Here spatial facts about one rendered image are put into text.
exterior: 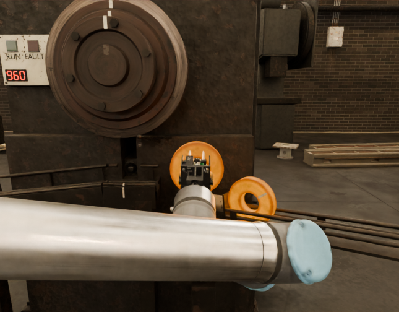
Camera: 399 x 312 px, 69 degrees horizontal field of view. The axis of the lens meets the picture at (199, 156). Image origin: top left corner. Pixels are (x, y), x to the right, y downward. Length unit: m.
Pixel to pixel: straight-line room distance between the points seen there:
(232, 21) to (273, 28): 4.06
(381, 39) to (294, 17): 3.27
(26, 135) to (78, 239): 1.00
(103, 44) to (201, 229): 0.70
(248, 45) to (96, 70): 0.55
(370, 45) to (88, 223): 7.91
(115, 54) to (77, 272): 0.71
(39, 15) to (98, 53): 0.41
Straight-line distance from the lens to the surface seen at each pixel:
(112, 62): 0.95
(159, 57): 0.98
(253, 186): 0.90
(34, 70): 1.30
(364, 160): 4.62
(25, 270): 0.36
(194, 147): 0.82
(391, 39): 8.33
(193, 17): 1.18
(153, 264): 0.37
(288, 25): 5.34
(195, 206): 0.57
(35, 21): 1.33
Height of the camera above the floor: 1.05
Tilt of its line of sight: 13 degrees down
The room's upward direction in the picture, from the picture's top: straight up
